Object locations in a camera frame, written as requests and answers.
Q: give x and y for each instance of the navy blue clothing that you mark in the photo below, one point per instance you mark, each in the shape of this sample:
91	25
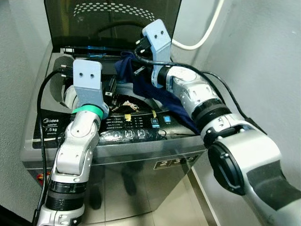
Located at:
141	87

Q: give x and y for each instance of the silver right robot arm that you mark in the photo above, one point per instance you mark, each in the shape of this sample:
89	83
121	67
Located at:
244	160

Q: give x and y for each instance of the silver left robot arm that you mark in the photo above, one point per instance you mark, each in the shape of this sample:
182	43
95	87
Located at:
75	146

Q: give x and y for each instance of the grey Midea washing machine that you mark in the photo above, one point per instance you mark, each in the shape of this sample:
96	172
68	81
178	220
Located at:
141	188

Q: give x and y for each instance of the dark patterned laundry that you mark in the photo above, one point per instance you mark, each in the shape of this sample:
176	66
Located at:
134	103

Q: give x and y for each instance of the dark transparent washer lid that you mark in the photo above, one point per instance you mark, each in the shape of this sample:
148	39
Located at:
108	23

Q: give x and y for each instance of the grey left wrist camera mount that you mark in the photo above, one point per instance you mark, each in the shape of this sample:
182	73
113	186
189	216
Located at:
88	82

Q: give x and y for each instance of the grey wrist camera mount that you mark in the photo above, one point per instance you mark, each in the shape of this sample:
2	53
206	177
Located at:
88	82
157	42

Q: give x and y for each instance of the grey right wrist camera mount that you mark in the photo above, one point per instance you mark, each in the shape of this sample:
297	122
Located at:
157	42

